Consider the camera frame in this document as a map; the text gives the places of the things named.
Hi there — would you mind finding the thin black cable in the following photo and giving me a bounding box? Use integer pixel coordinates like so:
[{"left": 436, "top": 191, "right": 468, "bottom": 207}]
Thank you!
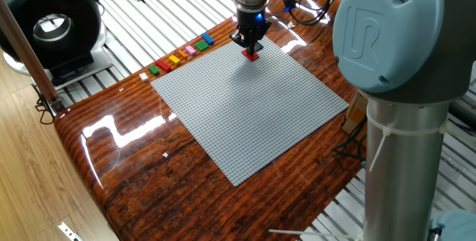
[{"left": 34, "top": 84, "right": 56, "bottom": 126}]

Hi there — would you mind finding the black ring-shaped device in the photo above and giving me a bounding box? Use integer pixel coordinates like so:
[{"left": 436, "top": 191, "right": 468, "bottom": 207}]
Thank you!
[{"left": 0, "top": 0, "right": 112, "bottom": 86}]

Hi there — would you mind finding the white metal bracket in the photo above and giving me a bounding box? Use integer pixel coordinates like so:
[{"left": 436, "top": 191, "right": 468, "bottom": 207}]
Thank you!
[{"left": 57, "top": 221, "right": 85, "bottom": 241}]

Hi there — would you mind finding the black gripper cable bundle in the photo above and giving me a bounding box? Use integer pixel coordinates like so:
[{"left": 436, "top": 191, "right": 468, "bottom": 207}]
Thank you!
[{"left": 269, "top": 0, "right": 353, "bottom": 27}]

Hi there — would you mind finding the looped white zip tie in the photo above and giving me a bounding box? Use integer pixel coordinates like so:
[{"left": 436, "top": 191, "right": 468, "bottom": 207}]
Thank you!
[{"left": 366, "top": 112, "right": 476, "bottom": 173}]

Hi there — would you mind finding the black coiled cable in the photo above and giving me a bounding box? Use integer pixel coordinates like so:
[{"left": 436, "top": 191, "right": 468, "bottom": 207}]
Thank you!
[{"left": 332, "top": 117, "right": 368, "bottom": 170}]

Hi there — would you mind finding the grey Lego baseplate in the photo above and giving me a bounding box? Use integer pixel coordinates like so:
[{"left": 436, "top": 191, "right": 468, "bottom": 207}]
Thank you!
[{"left": 150, "top": 32, "right": 350, "bottom": 188}]

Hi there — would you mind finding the slanted metal frame beam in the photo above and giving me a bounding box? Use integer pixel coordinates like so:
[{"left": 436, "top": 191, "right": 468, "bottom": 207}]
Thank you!
[{"left": 0, "top": 0, "right": 64, "bottom": 115}]

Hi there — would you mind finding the long red Lego plate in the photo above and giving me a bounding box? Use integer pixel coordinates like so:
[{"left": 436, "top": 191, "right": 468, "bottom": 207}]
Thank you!
[{"left": 155, "top": 59, "right": 173, "bottom": 73}]

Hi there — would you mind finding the wide red Lego plate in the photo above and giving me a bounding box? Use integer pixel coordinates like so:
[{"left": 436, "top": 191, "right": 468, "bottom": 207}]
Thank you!
[{"left": 242, "top": 49, "right": 260, "bottom": 62}]

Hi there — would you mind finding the taped cardboard box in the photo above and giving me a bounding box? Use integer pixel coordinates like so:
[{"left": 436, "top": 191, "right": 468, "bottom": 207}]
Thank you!
[{"left": 341, "top": 91, "right": 369, "bottom": 135}]

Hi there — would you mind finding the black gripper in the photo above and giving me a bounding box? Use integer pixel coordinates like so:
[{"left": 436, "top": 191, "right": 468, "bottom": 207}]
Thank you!
[{"left": 229, "top": 6, "right": 272, "bottom": 56}]

